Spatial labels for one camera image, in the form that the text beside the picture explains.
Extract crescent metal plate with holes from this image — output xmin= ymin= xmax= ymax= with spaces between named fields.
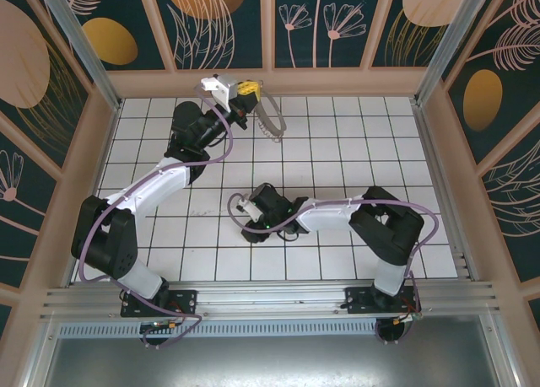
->
xmin=251 ymin=89 xmax=289 ymax=144

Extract grey metal sheet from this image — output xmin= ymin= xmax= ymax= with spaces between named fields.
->
xmin=41 ymin=314 xmax=522 ymax=387

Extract base wiring bundle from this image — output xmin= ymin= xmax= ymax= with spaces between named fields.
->
xmin=375 ymin=310 xmax=423 ymax=346
xmin=138 ymin=317 xmax=203 ymax=350

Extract transparent plastic tube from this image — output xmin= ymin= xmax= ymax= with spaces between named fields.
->
xmin=415 ymin=0 xmax=480 ymax=105

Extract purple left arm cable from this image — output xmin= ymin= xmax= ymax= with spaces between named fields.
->
xmin=78 ymin=83 xmax=237 ymax=350

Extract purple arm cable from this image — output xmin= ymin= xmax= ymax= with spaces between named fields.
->
xmin=78 ymin=83 xmax=237 ymax=350
xmin=227 ymin=192 xmax=440 ymax=346

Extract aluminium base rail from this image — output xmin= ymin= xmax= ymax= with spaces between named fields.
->
xmin=40 ymin=279 xmax=501 ymax=320

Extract perforated metal cable duct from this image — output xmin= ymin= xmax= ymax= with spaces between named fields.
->
xmin=54 ymin=321 xmax=494 ymax=340

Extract aluminium frame post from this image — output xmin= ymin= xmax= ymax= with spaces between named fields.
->
xmin=41 ymin=0 xmax=124 ymax=110

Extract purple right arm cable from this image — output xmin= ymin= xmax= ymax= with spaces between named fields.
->
xmin=227 ymin=192 xmax=440 ymax=346

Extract aluminium side rail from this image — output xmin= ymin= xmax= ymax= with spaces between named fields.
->
xmin=411 ymin=98 xmax=480 ymax=281

